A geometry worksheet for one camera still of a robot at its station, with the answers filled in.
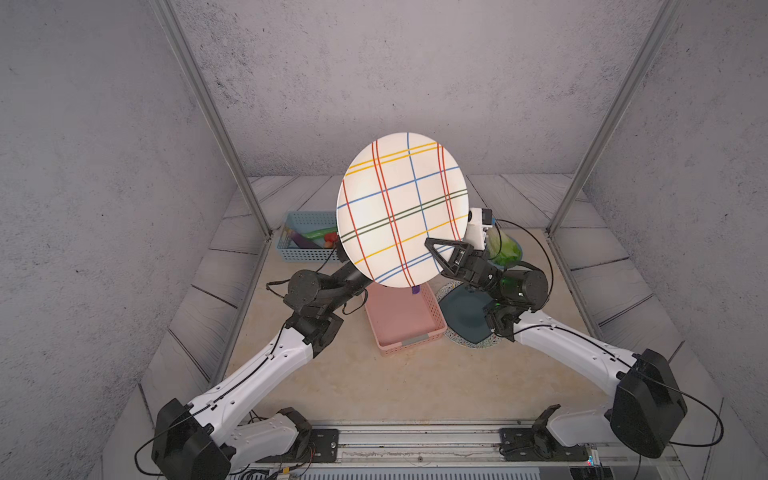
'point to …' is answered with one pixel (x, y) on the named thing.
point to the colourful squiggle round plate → (487, 342)
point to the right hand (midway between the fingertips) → (431, 253)
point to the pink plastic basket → (403, 321)
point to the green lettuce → (502, 251)
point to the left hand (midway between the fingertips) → (411, 245)
